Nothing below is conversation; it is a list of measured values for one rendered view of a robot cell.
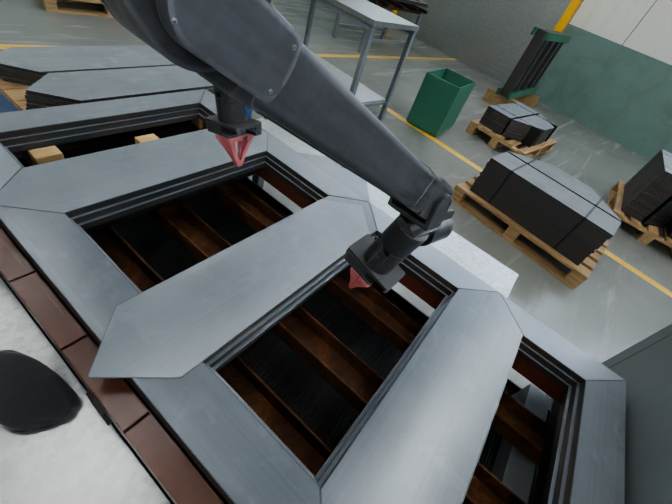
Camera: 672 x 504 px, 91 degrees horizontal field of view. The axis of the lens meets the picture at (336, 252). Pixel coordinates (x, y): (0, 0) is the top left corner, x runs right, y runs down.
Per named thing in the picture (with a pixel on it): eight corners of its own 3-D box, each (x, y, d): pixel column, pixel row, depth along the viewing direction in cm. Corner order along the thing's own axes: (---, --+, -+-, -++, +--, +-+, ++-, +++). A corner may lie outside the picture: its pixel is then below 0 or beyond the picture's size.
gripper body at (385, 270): (363, 238, 63) (384, 214, 58) (400, 278, 62) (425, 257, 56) (343, 252, 59) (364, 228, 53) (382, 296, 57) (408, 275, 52)
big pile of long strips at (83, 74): (196, 57, 161) (196, 44, 157) (253, 94, 149) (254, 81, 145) (-21, 67, 107) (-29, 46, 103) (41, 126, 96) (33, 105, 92)
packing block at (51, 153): (57, 156, 91) (53, 143, 89) (67, 166, 90) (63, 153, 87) (31, 162, 87) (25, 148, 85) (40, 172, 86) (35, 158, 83)
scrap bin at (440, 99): (421, 111, 444) (442, 65, 405) (451, 127, 431) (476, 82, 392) (401, 120, 402) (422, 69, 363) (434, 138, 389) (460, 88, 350)
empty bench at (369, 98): (257, 65, 397) (267, -36, 333) (301, 65, 441) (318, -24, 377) (342, 127, 340) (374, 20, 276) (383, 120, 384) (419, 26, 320)
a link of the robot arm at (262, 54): (84, 2, 20) (143, 47, 14) (122, -102, 18) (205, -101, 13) (392, 197, 55) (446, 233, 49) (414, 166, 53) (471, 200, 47)
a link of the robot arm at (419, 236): (395, 210, 50) (417, 241, 48) (422, 203, 54) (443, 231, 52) (371, 236, 55) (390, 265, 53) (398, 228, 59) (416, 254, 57)
